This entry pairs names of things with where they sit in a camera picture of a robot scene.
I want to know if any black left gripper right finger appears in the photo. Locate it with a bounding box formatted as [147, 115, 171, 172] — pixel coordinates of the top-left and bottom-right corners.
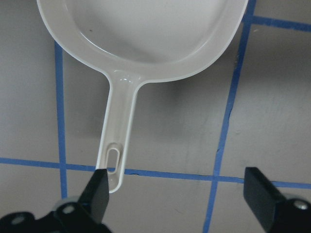
[243, 167, 311, 233]

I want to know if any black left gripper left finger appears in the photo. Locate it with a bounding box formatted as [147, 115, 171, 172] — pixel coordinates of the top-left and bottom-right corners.
[0, 169, 109, 233]

